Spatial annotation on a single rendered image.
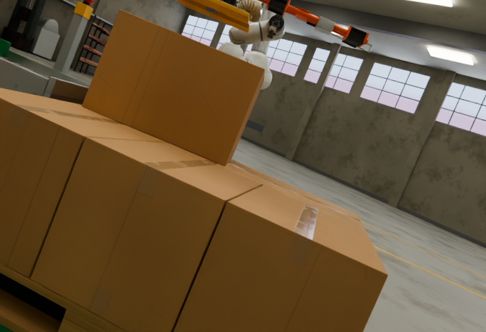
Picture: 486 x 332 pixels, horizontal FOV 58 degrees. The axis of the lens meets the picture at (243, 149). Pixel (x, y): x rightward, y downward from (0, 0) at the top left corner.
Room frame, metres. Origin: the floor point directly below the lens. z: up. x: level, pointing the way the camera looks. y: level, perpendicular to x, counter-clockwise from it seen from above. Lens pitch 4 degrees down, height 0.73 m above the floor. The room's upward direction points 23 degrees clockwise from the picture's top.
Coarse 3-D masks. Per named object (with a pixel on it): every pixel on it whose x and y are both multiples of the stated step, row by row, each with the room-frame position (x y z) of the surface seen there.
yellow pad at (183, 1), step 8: (184, 0) 1.90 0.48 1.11; (192, 0) 1.90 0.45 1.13; (192, 8) 1.96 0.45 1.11; (200, 8) 1.90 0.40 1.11; (208, 16) 1.99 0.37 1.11; (216, 16) 1.92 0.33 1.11; (224, 16) 1.90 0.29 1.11; (232, 24) 1.95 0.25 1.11; (240, 24) 1.90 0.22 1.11; (248, 24) 1.90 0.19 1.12; (248, 32) 1.99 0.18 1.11
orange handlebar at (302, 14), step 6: (258, 0) 1.87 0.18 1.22; (264, 0) 1.84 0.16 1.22; (288, 6) 1.83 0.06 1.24; (288, 12) 1.87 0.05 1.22; (294, 12) 1.83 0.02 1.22; (300, 12) 1.83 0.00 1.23; (306, 12) 1.83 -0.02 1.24; (300, 18) 1.86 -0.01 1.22; (306, 18) 1.83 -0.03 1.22; (312, 18) 1.83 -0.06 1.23; (318, 18) 1.83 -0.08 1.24; (336, 30) 1.84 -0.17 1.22; (342, 30) 1.83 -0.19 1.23; (366, 42) 1.84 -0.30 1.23
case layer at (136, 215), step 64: (0, 128) 1.14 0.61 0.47; (64, 128) 1.10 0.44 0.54; (128, 128) 1.60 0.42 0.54; (0, 192) 1.12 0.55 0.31; (64, 192) 1.09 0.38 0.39; (128, 192) 1.06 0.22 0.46; (192, 192) 1.04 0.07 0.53; (256, 192) 1.34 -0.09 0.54; (0, 256) 1.11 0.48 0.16; (64, 256) 1.08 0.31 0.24; (128, 256) 1.05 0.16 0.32; (192, 256) 1.03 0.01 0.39; (256, 256) 1.00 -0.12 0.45; (320, 256) 0.98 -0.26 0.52; (128, 320) 1.04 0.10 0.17; (192, 320) 1.02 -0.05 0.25; (256, 320) 0.99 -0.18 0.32; (320, 320) 0.97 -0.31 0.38
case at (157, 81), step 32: (128, 32) 1.67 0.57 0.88; (160, 32) 1.67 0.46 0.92; (128, 64) 1.67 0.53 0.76; (160, 64) 1.67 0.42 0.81; (192, 64) 1.67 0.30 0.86; (224, 64) 1.67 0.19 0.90; (96, 96) 1.67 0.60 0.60; (128, 96) 1.67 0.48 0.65; (160, 96) 1.67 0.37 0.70; (192, 96) 1.67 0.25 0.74; (224, 96) 1.66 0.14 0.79; (256, 96) 1.91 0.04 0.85; (160, 128) 1.67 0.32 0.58; (192, 128) 1.67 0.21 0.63; (224, 128) 1.66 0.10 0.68; (224, 160) 1.66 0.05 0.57
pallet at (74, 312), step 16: (0, 272) 1.11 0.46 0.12; (16, 272) 1.10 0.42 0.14; (32, 288) 1.09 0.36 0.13; (0, 304) 1.14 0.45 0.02; (16, 304) 1.17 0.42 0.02; (64, 304) 1.07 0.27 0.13; (0, 320) 1.10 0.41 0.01; (16, 320) 1.10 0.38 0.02; (32, 320) 1.13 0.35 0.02; (48, 320) 1.16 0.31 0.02; (64, 320) 1.07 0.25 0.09; (80, 320) 1.06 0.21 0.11; (96, 320) 1.05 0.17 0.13
